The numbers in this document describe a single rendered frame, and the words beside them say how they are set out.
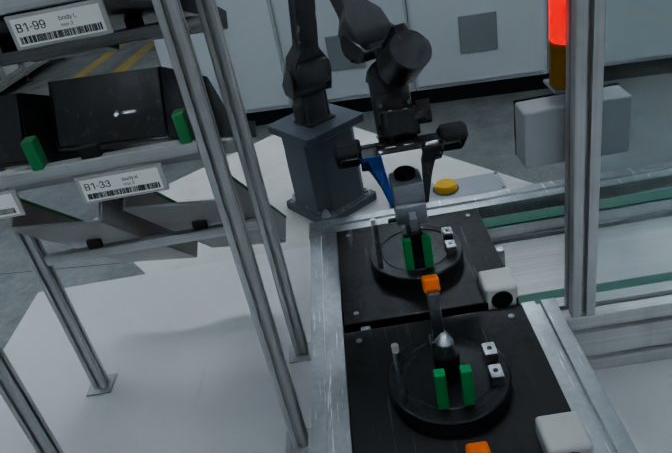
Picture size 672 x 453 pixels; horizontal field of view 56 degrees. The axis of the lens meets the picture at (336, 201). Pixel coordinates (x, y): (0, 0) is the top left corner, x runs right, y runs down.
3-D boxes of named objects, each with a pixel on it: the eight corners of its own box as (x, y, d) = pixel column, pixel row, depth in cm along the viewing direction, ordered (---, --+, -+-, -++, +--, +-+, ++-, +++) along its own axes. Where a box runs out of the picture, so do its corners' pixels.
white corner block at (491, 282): (478, 293, 89) (476, 270, 87) (510, 288, 89) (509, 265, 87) (486, 314, 85) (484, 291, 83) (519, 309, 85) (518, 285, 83)
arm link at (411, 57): (338, 42, 92) (359, -1, 81) (385, 27, 95) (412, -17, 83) (369, 111, 91) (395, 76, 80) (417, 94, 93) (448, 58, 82)
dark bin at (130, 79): (174, 146, 94) (168, 97, 93) (257, 137, 91) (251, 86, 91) (57, 151, 67) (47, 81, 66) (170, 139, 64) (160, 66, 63)
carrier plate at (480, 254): (338, 241, 107) (335, 230, 106) (477, 217, 106) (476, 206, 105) (345, 336, 86) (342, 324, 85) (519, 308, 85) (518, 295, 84)
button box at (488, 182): (390, 216, 120) (386, 189, 117) (499, 198, 119) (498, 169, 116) (395, 236, 114) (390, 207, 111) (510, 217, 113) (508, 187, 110)
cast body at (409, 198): (391, 203, 94) (385, 162, 90) (421, 198, 94) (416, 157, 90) (399, 234, 87) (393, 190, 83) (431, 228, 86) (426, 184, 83)
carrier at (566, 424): (345, 344, 85) (329, 270, 79) (522, 315, 84) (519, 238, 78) (358, 507, 64) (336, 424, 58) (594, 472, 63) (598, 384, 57)
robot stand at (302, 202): (336, 180, 146) (320, 100, 136) (378, 198, 135) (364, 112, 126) (286, 207, 139) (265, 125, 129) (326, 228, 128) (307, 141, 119)
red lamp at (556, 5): (542, 36, 69) (541, -9, 67) (587, 27, 69) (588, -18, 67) (557, 48, 65) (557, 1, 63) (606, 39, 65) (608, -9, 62)
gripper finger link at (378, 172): (361, 169, 92) (360, 158, 86) (386, 164, 91) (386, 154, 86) (369, 215, 90) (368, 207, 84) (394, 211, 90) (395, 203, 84)
